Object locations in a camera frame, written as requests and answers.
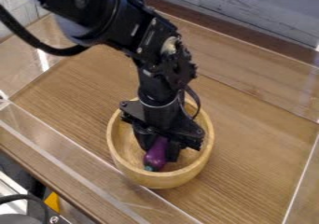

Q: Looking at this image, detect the clear acrylic tray wall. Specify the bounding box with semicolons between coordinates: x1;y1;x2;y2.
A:
0;21;319;224

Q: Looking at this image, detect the black cable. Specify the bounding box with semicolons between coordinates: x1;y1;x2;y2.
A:
0;192;50;224

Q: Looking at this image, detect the yellow black base equipment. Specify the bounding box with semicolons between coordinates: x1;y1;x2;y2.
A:
0;170;90;224

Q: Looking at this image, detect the purple toy eggplant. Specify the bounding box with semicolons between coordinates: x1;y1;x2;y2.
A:
143;137;169;172

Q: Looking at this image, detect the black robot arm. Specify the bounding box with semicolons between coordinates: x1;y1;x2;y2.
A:
0;0;206;162

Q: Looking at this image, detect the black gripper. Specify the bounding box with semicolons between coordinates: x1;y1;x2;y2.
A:
121;100;206;162

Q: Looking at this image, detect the brown wooden bowl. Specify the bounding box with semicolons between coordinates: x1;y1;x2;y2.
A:
106;100;215;189

